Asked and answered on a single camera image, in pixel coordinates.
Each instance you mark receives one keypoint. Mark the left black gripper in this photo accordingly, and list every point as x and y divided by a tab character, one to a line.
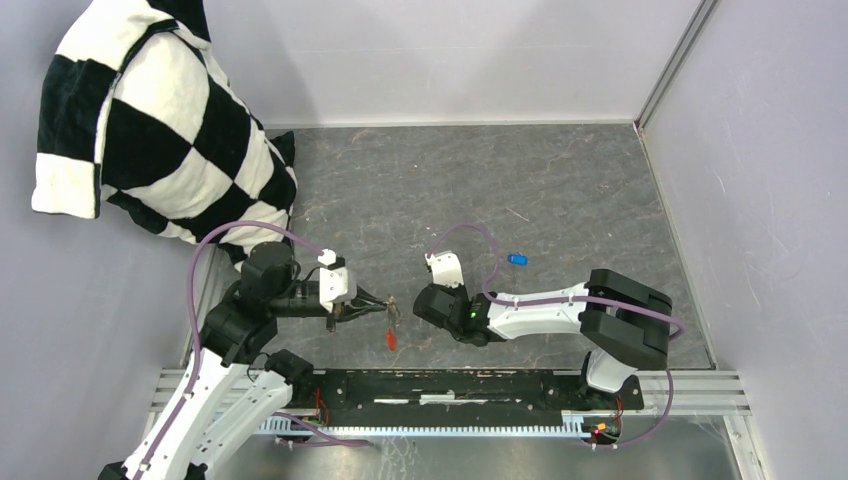
340	310

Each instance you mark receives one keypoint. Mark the metal key holder red handle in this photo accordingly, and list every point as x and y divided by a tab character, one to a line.
393	321

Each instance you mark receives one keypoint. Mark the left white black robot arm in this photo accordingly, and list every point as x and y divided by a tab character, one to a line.
194	436

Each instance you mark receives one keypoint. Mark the key with blue tag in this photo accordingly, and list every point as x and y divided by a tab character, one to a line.
517	259

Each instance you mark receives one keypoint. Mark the black white checkered cloth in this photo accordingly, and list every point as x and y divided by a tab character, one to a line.
135	111

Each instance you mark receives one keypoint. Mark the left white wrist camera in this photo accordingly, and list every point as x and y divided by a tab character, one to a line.
337	282

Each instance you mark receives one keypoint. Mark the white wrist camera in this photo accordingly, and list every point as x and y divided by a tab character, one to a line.
337	282
445	268

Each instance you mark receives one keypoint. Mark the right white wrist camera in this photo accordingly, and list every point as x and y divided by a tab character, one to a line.
445	268

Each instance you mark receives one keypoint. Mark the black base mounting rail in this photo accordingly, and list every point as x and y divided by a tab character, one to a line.
456	398

